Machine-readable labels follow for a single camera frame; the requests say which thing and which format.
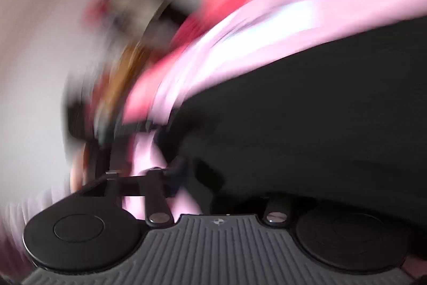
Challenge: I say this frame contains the black pants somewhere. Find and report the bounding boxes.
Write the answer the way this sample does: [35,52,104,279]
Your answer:
[156,17,426,259]

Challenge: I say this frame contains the pink printed bed sheet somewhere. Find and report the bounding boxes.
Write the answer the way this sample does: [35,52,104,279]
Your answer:
[133,0,426,218]

